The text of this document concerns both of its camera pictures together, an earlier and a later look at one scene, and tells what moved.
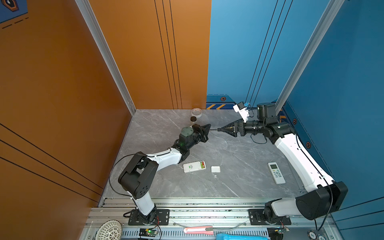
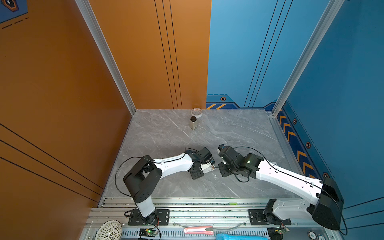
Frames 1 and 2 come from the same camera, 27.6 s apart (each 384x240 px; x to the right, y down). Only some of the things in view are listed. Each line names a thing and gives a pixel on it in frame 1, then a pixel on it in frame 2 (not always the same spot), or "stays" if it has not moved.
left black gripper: x=202 y=132 -> x=197 y=176
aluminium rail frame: x=203 y=218 stays
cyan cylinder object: x=237 y=236 stays
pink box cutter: x=204 y=230 stays
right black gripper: x=239 y=126 -> x=223 y=173
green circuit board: x=150 y=232 stays
